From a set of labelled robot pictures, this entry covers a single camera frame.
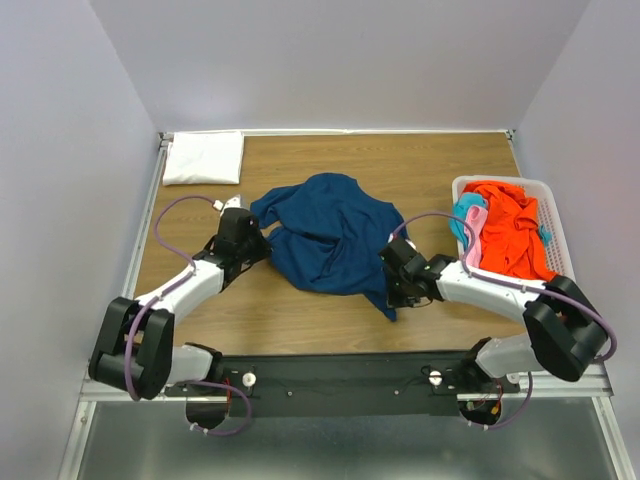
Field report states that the navy blue t-shirt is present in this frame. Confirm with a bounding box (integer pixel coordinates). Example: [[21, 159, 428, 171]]
[[250, 173, 404, 322]]

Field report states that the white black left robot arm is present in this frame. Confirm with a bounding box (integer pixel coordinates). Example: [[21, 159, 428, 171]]
[[88, 208, 271, 400]]

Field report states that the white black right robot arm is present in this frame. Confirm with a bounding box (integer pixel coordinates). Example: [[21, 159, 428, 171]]
[[379, 237, 615, 392]]

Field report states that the pink t-shirt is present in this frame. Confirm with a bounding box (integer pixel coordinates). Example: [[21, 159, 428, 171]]
[[463, 205, 488, 268]]

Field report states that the turquoise t-shirt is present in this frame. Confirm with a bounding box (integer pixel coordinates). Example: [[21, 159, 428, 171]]
[[449, 192, 488, 249]]

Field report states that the folded white t-shirt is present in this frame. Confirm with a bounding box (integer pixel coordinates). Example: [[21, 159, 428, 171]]
[[162, 131, 244, 186]]

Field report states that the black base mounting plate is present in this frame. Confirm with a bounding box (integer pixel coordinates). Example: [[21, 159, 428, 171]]
[[164, 350, 521, 419]]

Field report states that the orange t-shirt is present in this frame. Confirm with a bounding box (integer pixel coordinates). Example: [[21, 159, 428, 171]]
[[463, 181, 556, 281]]

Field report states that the white plastic laundry basket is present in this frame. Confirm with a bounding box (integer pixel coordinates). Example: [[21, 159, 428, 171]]
[[451, 175, 576, 280]]

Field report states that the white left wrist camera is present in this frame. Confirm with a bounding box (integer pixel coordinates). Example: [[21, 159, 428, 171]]
[[213, 194, 248, 214]]

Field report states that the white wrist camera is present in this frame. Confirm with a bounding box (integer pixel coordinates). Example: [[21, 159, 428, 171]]
[[389, 233, 417, 255], [213, 194, 248, 214]]

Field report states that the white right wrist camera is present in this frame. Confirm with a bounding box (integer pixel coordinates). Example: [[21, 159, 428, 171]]
[[389, 233, 417, 255]]

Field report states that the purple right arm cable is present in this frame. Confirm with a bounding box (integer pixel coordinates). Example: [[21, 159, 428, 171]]
[[387, 211, 619, 431]]

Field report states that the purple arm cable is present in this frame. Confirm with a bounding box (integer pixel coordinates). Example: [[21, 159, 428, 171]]
[[387, 211, 619, 431], [124, 194, 254, 437]]

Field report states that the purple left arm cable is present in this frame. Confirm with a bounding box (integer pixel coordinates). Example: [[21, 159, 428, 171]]
[[124, 194, 254, 437]]

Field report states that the aluminium frame rail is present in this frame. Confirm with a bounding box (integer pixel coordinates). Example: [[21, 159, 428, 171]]
[[58, 132, 168, 479]]

